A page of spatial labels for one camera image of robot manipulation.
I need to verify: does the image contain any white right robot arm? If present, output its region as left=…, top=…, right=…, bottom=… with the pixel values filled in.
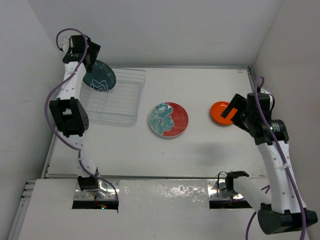
left=221, top=92, right=318, bottom=235

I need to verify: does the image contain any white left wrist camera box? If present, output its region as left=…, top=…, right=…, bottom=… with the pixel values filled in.
left=60, top=38, right=70, bottom=53

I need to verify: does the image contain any dark green rimmed plate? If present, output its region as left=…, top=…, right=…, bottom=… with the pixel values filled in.
left=83, top=60, right=117, bottom=92

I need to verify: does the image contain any metal base plate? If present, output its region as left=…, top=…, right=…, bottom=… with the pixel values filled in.
left=207, top=179, right=244, bottom=201
left=73, top=180, right=120, bottom=201

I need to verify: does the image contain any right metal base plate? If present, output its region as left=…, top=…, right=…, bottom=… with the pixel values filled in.
left=207, top=179, right=244, bottom=201

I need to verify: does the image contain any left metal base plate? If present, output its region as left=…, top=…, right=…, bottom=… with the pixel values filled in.
left=73, top=180, right=120, bottom=201

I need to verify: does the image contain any orange plastic plate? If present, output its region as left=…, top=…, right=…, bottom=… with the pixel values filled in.
left=210, top=101, right=237, bottom=126

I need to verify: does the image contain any thin black cable right base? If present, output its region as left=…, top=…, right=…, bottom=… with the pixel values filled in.
left=216, top=170, right=232, bottom=195

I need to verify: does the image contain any white wire dish rack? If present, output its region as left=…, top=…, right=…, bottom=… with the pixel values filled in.
left=79, top=67, right=146, bottom=126

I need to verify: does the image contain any red plate with teal flower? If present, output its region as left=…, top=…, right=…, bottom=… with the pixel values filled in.
left=148, top=102, right=189, bottom=138

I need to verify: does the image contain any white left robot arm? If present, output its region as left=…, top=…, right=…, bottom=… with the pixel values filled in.
left=48, top=35, right=100, bottom=194

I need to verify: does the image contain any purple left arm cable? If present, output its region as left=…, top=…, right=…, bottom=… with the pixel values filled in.
left=44, top=27, right=120, bottom=202

